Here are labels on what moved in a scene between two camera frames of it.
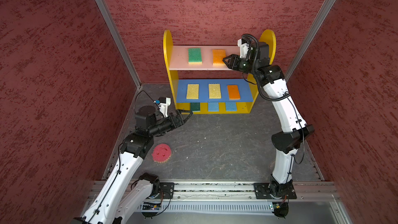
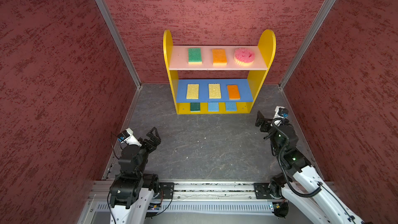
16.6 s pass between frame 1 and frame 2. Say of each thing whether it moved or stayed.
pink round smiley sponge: moved
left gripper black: moved
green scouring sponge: stayed
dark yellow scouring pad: stayed
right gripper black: moved
